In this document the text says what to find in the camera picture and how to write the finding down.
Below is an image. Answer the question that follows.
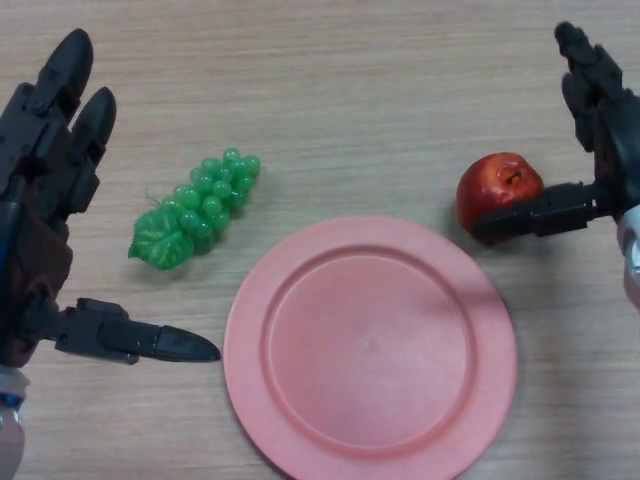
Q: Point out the red apple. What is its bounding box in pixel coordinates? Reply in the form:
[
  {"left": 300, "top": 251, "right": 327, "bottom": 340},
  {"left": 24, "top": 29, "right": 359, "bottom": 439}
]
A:
[{"left": 455, "top": 152, "right": 545, "bottom": 246}]

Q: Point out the pink round plate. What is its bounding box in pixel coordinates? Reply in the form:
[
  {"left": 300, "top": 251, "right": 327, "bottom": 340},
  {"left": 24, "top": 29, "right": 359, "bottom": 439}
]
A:
[{"left": 223, "top": 215, "right": 518, "bottom": 480}]

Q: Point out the green plastic grape bunch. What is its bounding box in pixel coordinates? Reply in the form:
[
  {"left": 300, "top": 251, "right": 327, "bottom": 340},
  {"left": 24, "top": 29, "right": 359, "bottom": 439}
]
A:
[{"left": 127, "top": 146, "right": 262, "bottom": 271}]

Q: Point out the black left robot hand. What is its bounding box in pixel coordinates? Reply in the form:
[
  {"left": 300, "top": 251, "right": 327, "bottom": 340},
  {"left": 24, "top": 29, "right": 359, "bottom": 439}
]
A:
[{"left": 0, "top": 28, "right": 222, "bottom": 371}]

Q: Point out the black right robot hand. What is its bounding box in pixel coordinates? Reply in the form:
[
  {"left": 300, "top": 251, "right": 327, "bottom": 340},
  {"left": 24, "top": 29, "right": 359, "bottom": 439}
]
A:
[{"left": 472, "top": 21, "right": 640, "bottom": 245}]

